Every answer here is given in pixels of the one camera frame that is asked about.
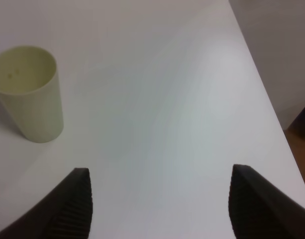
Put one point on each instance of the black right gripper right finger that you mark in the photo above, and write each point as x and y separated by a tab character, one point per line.
259	210

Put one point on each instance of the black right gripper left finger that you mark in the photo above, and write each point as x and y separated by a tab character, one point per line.
65	213

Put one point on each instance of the pale green plastic cup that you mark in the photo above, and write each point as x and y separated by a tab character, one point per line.
30	92

